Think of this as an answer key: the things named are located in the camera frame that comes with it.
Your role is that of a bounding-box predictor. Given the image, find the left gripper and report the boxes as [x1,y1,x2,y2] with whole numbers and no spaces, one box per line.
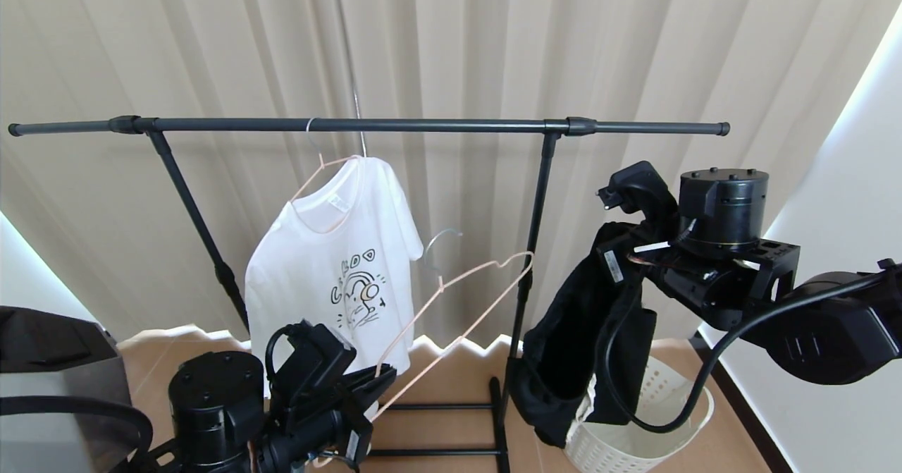
[255,388,376,473]

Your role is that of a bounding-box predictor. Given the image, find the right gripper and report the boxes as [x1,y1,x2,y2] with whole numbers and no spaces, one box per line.
[598,242,765,333]

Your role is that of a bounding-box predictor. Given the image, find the black garment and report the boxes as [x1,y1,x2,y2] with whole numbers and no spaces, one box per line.
[509,221,658,449]

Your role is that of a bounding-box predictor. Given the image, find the pink clothes hanger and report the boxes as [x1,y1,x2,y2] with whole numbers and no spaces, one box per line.
[314,228,534,468]
[290,118,369,234]

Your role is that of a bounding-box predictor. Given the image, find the white printed t-shirt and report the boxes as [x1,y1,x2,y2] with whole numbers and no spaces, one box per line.
[245,156,425,417]

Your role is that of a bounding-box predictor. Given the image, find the white laundry basket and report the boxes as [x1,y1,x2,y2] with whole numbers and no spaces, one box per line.
[564,357,715,473]

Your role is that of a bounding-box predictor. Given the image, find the black clothes rack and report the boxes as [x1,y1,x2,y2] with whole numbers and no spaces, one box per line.
[8,116,731,473]

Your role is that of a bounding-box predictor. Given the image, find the beige curtain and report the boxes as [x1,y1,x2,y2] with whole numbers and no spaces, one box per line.
[0,0,902,350]

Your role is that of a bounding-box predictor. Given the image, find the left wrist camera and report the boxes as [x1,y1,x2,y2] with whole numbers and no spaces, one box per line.
[266,320,358,417]

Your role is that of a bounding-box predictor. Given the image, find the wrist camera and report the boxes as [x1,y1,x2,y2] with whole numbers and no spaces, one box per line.
[598,161,681,228]
[266,320,358,417]

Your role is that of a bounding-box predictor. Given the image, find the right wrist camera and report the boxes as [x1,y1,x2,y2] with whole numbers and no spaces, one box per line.
[598,161,681,228]

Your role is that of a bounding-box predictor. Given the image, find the black cable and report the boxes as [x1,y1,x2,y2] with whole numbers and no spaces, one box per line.
[603,269,902,435]
[0,395,154,463]

